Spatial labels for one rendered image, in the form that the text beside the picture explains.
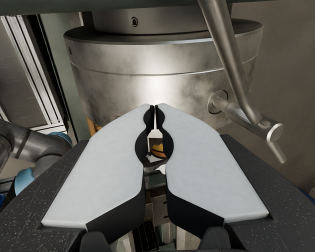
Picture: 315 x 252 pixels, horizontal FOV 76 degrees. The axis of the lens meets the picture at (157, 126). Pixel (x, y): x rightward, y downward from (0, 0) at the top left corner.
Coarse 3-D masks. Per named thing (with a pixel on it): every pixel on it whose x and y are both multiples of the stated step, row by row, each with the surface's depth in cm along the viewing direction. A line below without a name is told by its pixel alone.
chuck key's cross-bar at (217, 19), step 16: (208, 0) 9; (224, 0) 10; (208, 16) 10; (224, 16) 10; (224, 32) 11; (224, 48) 12; (224, 64) 13; (240, 64) 14; (240, 80) 15; (240, 96) 17; (256, 112) 19; (272, 144) 24
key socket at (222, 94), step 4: (216, 92) 26; (220, 92) 26; (224, 92) 26; (212, 96) 26; (216, 96) 26; (220, 96) 26; (224, 96) 27; (208, 100) 26; (212, 100) 26; (208, 104) 26; (208, 108) 26; (212, 108) 27; (216, 108) 27; (212, 112) 27
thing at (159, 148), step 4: (160, 144) 43; (152, 148) 46; (156, 148) 44; (160, 148) 43; (152, 152) 46; (156, 152) 45; (160, 152) 45; (156, 156) 46; (160, 156) 45; (164, 156) 45
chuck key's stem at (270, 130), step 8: (216, 104) 26; (224, 104) 25; (232, 104) 23; (224, 112) 24; (232, 112) 23; (240, 112) 22; (232, 120) 24; (240, 120) 22; (248, 120) 21; (264, 120) 20; (272, 120) 20; (248, 128) 22; (256, 128) 20; (264, 128) 20; (272, 128) 19; (280, 128) 20; (264, 136) 20; (272, 136) 20
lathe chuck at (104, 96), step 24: (96, 72) 25; (192, 72) 23; (216, 72) 24; (96, 96) 27; (120, 96) 25; (144, 96) 24; (168, 96) 24; (192, 96) 25; (96, 120) 30; (216, 120) 28
